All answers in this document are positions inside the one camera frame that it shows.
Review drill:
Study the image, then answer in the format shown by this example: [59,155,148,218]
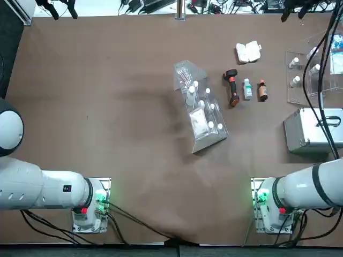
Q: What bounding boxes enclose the white medicine bottle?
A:
[243,78,253,101]

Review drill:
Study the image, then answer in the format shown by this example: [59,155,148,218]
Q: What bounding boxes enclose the brown medicine bottle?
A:
[257,78,269,103]

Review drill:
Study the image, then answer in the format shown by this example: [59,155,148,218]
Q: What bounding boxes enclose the white zip packet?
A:
[188,109,210,140]

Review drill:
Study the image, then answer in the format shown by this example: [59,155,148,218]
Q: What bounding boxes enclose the clear acrylic stepped shelf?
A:
[285,34,343,105]
[173,59,229,155]

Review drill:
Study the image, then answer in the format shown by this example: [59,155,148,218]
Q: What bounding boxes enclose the clear bag of swabs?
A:
[175,65,193,86]

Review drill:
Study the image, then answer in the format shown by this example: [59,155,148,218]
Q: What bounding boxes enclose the open white pill box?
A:
[235,40,263,65]

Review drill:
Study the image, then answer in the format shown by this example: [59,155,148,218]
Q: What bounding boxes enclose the green circuit board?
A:
[256,188,269,205]

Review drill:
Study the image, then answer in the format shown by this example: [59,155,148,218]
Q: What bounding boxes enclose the black power adapter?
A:
[143,0,176,8]

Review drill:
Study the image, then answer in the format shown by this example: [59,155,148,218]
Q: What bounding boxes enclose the silver aluminium case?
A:
[283,107,343,156]

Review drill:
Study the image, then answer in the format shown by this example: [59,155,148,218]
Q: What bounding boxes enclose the black stand leg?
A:
[63,0,79,20]
[297,0,310,19]
[37,0,59,20]
[280,0,295,23]

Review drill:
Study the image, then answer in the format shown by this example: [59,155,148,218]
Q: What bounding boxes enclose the white packet with teal strip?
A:
[329,50,343,75]

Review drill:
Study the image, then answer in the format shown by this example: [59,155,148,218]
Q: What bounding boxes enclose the blue white capsule packet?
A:
[331,34,343,51]

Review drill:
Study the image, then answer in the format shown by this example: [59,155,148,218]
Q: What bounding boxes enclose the white aluminium profile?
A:
[10,0,36,26]

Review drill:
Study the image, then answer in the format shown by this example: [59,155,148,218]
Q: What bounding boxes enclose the black base cable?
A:
[107,202,174,240]

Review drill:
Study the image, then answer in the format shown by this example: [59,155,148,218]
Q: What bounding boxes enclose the aluminium profile post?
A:
[175,0,187,21]

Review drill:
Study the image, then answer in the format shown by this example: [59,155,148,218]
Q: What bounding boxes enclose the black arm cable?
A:
[317,26,341,160]
[302,0,343,161]

